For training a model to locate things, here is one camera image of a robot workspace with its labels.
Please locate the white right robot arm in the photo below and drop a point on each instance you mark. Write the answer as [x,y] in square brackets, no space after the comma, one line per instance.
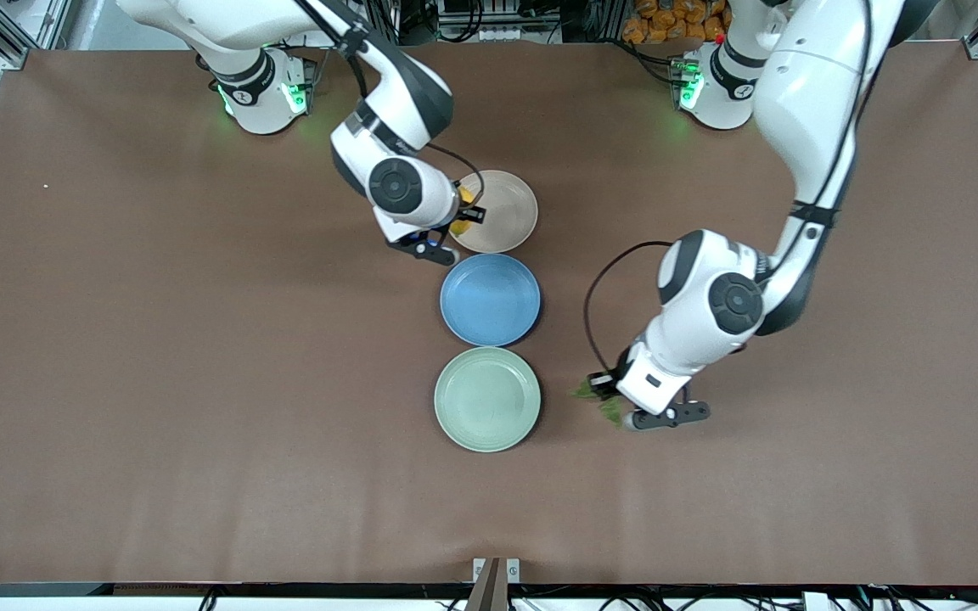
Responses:
[404,93]

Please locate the yellow lemon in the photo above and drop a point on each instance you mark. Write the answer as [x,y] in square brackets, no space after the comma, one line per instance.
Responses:
[461,228]

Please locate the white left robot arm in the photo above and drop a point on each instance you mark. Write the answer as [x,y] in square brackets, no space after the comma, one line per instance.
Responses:
[812,102]

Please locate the green lettuce leaf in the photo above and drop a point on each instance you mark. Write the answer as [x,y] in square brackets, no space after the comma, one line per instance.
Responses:
[612,412]

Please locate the grey metal table bracket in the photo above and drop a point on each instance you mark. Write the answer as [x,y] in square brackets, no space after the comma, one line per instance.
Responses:
[480,568]

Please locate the beige plate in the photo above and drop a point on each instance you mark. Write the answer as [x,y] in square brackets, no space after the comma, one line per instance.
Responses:
[506,212]

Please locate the pale green plate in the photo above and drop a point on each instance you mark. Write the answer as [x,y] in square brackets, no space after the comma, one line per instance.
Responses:
[489,399]

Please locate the bag of oranges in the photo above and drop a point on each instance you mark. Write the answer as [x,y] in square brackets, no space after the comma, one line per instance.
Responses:
[667,17]

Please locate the blue plate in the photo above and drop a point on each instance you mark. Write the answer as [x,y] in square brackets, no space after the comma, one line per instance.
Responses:
[491,299]

